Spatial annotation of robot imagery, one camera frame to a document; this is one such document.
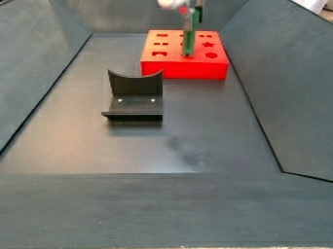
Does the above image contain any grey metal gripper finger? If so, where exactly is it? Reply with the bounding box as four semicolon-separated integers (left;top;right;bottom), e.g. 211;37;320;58
179;5;195;50
195;0;206;23

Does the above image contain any red shape sorting board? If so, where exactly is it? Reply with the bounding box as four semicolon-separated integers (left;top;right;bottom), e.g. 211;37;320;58
139;29;230;81

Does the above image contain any black curved plastic stand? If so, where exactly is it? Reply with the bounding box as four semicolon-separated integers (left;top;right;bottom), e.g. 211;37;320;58
102;71;163;119

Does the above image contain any green three prong peg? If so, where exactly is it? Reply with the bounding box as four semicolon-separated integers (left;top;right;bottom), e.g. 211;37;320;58
181;7;202;56

